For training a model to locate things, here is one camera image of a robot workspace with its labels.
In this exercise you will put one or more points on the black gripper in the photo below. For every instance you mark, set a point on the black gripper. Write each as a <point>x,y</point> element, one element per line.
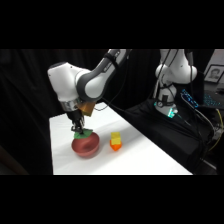
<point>74,117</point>

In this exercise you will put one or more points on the green triangle block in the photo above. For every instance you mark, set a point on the green triangle block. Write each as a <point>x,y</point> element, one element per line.
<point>85,133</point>

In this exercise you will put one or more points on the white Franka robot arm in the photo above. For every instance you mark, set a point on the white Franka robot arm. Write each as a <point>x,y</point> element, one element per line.
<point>65,83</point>

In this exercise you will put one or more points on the pink bowl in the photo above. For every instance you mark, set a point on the pink bowl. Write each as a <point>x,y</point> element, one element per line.
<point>86,146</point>

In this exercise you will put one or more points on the yellow cube block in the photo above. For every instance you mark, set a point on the yellow cube block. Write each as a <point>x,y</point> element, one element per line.
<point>115,138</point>

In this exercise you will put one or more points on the orange block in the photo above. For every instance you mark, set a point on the orange block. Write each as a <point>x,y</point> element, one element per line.
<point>115,146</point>

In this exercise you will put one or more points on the black cloth covered stand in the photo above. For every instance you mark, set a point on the black cloth covered stand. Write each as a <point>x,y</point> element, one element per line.
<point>160,133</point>

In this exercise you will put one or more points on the blue lit keyboard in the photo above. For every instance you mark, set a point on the blue lit keyboard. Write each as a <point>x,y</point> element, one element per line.
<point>190,98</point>

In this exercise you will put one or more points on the teal lit keyboard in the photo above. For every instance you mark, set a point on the teal lit keyboard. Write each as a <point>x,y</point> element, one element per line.
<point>213,100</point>

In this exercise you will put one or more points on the framed portrait picture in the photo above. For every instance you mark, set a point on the framed portrait picture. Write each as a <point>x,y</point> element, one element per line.
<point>214,73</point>

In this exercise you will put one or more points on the yellowish wrist camera box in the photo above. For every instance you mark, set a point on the yellowish wrist camera box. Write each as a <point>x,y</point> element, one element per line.
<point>87,108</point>

